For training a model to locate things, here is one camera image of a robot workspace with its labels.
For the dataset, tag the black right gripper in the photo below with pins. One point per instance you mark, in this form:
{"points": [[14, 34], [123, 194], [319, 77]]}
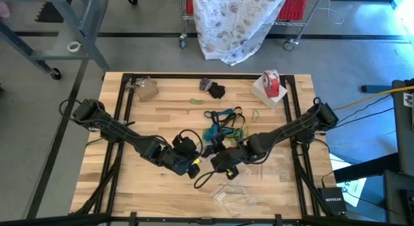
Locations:
{"points": [[229, 158]]}

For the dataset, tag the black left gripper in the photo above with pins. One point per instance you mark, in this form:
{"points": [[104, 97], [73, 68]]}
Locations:
{"points": [[179, 154]]}

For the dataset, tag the black rubber band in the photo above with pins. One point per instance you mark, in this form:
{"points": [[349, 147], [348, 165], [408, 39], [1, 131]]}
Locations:
{"points": [[242, 117]]}

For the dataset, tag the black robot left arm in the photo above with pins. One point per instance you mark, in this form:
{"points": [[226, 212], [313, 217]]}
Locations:
{"points": [[123, 132]]}

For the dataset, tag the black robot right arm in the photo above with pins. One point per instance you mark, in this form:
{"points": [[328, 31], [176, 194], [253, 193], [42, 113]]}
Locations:
{"points": [[291, 127]]}

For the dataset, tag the yellow rubber band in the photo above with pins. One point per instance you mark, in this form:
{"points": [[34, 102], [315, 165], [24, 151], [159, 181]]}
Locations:
{"points": [[246, 130]]}

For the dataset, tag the thin light green rubber band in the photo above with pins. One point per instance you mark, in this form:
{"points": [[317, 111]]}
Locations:
{"points": [[259, 113]]}

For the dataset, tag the grey black work glove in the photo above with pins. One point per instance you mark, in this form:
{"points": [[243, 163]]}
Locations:
{"points": [[215, 90]]}

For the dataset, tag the brown cardboard box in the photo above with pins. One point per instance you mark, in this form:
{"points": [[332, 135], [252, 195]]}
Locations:
{"points": [[147, 90]]}

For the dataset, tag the white cardboard box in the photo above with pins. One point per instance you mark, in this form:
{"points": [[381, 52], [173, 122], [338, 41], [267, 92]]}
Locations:
{"points": [[260, 88]]}

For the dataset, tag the red tape dispenser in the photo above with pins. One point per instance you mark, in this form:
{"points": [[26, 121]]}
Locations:
{"points": [[271, 85]]}

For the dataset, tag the white paper sheet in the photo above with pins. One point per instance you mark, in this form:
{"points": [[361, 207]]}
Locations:
{"points": [[355, 190]]}

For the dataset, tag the white floral cloth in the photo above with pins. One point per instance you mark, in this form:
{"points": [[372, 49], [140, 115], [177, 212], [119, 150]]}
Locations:
{"points": [[233, 25]]}

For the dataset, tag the black desk leg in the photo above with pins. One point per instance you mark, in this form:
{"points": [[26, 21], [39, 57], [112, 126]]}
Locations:
{"points": [[368, 167]]}

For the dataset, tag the red storage bin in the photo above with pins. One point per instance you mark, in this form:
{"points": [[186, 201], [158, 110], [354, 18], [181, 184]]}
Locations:
{"points": [[296, 7], [189, 4]]}

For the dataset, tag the white tape roll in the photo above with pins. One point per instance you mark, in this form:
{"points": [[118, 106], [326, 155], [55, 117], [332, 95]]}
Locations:
{"points": [[69, 46]]}

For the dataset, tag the blue-grey steel workbench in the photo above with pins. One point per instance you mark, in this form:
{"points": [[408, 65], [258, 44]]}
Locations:
{"points": [[93, 25]]}

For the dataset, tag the blue floor bar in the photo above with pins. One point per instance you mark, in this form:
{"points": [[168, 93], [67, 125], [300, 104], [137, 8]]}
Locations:
{"points": [[375, 88]]}

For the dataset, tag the black desk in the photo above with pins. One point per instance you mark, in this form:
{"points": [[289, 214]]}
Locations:
{"points": [[404, 138]]}

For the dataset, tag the black sawtooth foam piece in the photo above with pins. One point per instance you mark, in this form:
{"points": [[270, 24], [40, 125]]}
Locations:
{"points": [[51, 14]]}

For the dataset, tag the pink cloth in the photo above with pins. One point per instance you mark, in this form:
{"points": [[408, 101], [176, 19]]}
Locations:
{"points": [[4, 10]]}

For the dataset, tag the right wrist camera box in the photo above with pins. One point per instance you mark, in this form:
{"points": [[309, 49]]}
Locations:
{"points": [[233, 172]]}

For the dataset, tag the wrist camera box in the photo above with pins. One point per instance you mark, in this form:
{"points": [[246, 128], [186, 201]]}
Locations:
{"points": [[194, 171], [233, 172]]}

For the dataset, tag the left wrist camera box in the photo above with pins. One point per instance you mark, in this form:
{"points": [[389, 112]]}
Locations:
{"points": [[194, 171]]}

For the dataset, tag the black fixed camera box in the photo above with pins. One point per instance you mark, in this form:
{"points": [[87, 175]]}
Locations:
{"points": [[207, 221]]}

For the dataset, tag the black Netgear switch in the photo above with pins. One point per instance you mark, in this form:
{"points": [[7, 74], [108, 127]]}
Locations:
{"points": [[333, 200]]}

